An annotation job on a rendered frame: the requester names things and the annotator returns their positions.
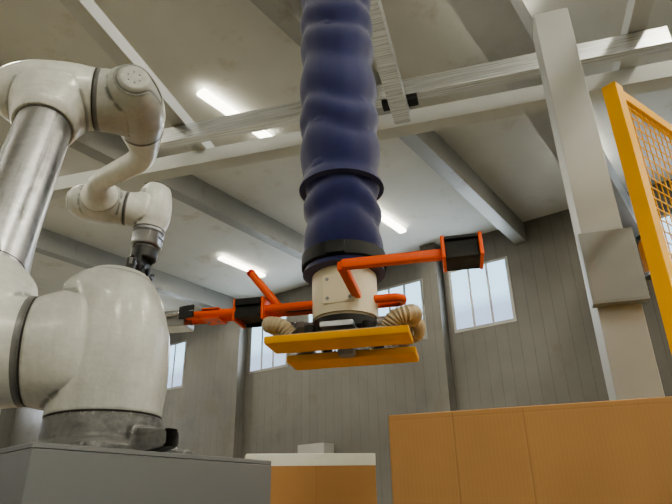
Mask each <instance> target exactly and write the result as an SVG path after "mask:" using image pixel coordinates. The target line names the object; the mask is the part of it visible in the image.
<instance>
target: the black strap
mask: <svg viewBox="0 0 672 504"><path fill-rule="evenodd" d="M344 254H351V255H361V256H366V257H367V256H376V255H386V254H385V252H384V250H383V249H382V248H380V247H379V246H377V245H375V244H373V243H370V242H367V241H362V240H354V239H336V240H327V241H325V242H321V243H318V244H316V245H313V246H311V247H310V248H308V249H307V250H306V251H304V253H303V254H302V273H304V270H305V268H306V266H307V265H308V264H310V263H311V262H313V261H315V260H317V259H320V258H323V257H327V256H332V255H344Z"/></svg>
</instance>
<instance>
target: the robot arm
mask: <svg viewBox="0 0 672 504"><path fill-rule="evenodd" d="M0 115H1V116H2V117H3V118H4V119H6V120H7V121H9V122H10V123H11V127H10V129H9V131H8V134H7V136H6V138H5V140H4V143H3V145H2V147H1V149H0V409H7V408H23V407H28V408H32V409H37V410H41V411H43V416H42V421H41V425H40V429H39V433H38V436H37V441H36V442H44V443H57V444H69V445H81V446H94V447H106V448H119V449H131V450H144V451H156V452H168V453H181V454H193V455H194V453H193V452H192V451H189V450H185V449H181V448H177V445H178V442H179V433H178V432H177V429H172V428H162V416H163V407H164V402H165V397H166V392H167V383H168V374H169V359H170V336H169V331H168V326H167V321H166V316H165V312H164V308H163V305H162V301H161V299H160V296H159V294H158V292H157V290H156V288H155V286H154V285H153V280H154V277H155V275H154V274H151V273H150V272H151V265H153V264H155V263H156V261H157V256H158V252H159V251H161V249H162V245H163V240H164V236H165V231H166V229H167V228H168V226H169V223H170V219H171V214H172V194H171V191H170V189H169V188H168V187H167V186H166V185H164V184H162V183H159V182H149V183H148V184H146V185H145V186H144V187H143V188H142V189H141V190H140V192H126V191H122V190H121V189H120V188H119V187H117V186H115V185H117V184H119V183H121V182H123V181H126V180H128V179H130V178H132V177H135V176H137V175H139V174H141V173H143V172H144V171H146V170H147V169H149V168H150V167H151V166H152V165H153V163H154V162H155V160H156V158H157V155H158V152H159V147H160V143H161V139H162V136H163V133H164V124H165V108H164V102H163V98H162V95H161V92H160V89H159V87H158V85H157V83H156V82H155V80H154V79H153V77H152V76H151V75H150V74H149V73H148V72H147V71H146V70H145V69H144V68H142V67H140V66H138V65H134V64H124V65H120V66H117V67H115V68H113V69H107V68H97V67H91V66H87V65H83V64H79V63H73V62H65V61H56V60H40V59H29V60H21V61H16V62H12V63H9V64H6V65H3V66H1V67H0ZM85 131H97V132H105V133H111V134H116V135H120V136H121V137H122V139H123V140H124V142H125V144H126V145H127V147H128V149H129V152H128V153H126V154H125V155H123V156H121V157H120V158H118V159H116V160H115V161H113V162H111V163H109V164H108V165H106V166H104V167H103V168H101V169H99V170H98V171H96V172H95V173H93V174H92V175H91V176H90V178H89V180H88V182H87V183H86V184H80V185H77V186H74V187H72V188H71V189H70V190H69V191H68V193H67V195H66V206H67V208H68V209H69V211H70V213H72V214H73V215H75V216H76V217H79V218H81V219H84V220H87V221H91V222H96V223H102V224H110V225H125V226H129V227H132V228H133V234H132V238H131V242H130V244H131V246H132V249H131V254H130V257H127V262H126V266H120V265H100V266H96V267H93V268H88V269H85V270H82V271H80V272H79V273H77V274H75V275H74V276H72V277H71V278H69V279H68V280H67V281H66V282H65V284H64V287H63V290H61V291H57V292H53V293H49V294H46V295H42V296H38V289H37V285H36V283H35V282H34V280H33V279H32V277H31V276H30V274H29V273H28V272H27V271H28V268H29V265H30V262H31V259H32V256H33V253H34V249H35V246H36V243H37V240H38V237H39V234H40V231H41V228H42V225H43V222H44V218H45V215H46V212H47V209H48V206H49V203H50V200H51V197H52V194H53V190H54V187H55V184H56V181H57V178H58V175H59V172H60V169H61V166H62V163H63V159H64V156H65V153H66V150H67V147H68V146H69V145H71V144H72V143H73V142H74V141H75V140H76V139H78V138H79V137H80V136H82V135H83V134H84V133H85Z"/></svg>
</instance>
